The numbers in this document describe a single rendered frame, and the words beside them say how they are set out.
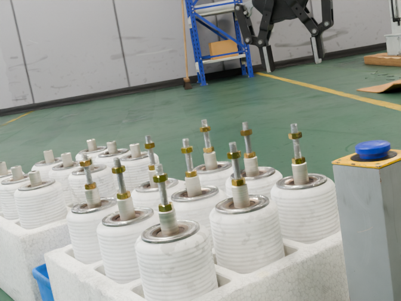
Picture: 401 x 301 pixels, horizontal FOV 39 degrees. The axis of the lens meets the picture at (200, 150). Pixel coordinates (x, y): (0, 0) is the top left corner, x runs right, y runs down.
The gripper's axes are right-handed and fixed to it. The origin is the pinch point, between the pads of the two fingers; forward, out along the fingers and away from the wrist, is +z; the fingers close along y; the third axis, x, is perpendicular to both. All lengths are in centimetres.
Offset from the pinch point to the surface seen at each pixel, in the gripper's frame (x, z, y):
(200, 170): -10.2, 17.5, 22.7
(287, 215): 5.2, 21.7, 3.5
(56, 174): -21, 17, 62
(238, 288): 21.5, 24.7, 6.6
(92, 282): 20.2, 23.8, 28.6
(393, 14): -456, 12, 13
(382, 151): 15.2, 11.2, -11.8
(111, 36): -541, -28, 343
